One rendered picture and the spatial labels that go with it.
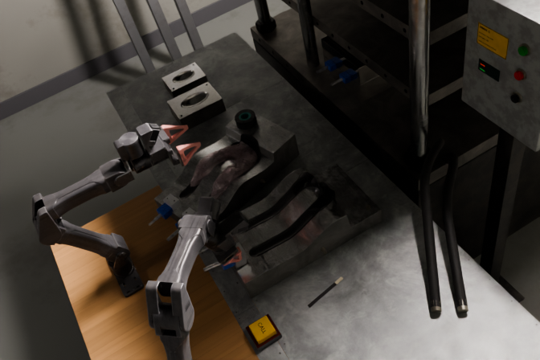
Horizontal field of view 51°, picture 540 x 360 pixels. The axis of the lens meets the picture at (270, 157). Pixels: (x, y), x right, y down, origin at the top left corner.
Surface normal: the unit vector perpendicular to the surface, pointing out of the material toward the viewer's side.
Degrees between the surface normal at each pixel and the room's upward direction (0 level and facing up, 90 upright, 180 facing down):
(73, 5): 90
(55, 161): 0
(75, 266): 0
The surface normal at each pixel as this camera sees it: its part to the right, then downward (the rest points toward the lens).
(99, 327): -0.18, -0.68
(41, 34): 0.50, 0.55
